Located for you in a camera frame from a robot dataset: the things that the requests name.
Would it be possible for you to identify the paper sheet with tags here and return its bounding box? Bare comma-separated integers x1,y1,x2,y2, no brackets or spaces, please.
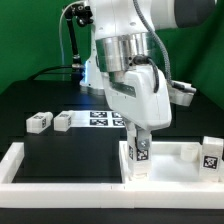
71,110,125,128

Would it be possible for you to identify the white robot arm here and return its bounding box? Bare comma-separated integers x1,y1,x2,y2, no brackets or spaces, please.
86,0,217,153

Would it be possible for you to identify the white square table top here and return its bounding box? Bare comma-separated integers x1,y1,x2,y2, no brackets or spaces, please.
118,139,224,184

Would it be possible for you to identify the black cable bundle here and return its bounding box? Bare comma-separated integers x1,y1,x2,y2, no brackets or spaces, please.
27,65,84,82

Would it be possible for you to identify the white U-shaped obstacle fence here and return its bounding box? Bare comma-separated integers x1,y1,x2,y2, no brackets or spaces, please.
0,142,224,209

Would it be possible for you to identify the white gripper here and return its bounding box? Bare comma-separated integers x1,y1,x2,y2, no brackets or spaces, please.
102,65,196,157

